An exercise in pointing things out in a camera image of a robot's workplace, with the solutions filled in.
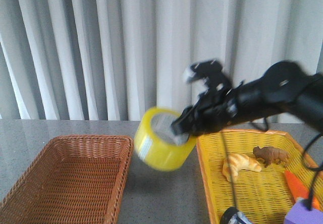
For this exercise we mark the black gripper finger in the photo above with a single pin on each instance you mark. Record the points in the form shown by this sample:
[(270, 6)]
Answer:
[(186, 123)]

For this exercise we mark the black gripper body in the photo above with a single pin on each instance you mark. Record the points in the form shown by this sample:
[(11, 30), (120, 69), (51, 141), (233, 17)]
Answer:
[(211, 112)]

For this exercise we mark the yellow packing tape roll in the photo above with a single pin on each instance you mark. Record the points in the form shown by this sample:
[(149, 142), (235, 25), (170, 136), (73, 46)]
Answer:
[(157, 145)]

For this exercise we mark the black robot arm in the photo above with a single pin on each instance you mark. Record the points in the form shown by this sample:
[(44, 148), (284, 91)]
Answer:
[(284, 88)]

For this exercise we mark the toy croissant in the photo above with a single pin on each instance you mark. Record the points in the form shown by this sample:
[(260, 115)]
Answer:
[(236, 162)]

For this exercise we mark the brown toy bison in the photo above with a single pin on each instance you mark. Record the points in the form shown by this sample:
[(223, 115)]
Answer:
[(272, 155)]

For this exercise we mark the yellow orange-rimmed basket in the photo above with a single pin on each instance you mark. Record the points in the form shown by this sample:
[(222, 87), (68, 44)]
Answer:
[(264, 197)]

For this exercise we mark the black capped blue bottle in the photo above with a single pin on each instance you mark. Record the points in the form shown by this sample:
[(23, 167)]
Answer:
[(234, 216)]

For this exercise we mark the orange toy carrot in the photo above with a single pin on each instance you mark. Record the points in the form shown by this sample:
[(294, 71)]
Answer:
[(296, 187)]

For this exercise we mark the brown wicker basket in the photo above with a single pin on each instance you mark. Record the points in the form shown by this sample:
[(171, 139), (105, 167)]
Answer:
[(74, 179)]

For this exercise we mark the purple foam block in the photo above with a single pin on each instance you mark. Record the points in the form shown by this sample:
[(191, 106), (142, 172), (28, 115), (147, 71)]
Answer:
[(299, 214)]

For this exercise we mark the grey pleated curtain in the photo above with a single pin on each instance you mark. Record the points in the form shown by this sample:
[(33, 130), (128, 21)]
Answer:
[(114, 59)]

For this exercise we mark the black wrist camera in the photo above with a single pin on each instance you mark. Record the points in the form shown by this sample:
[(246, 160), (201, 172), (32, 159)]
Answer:
[(210, 72)]

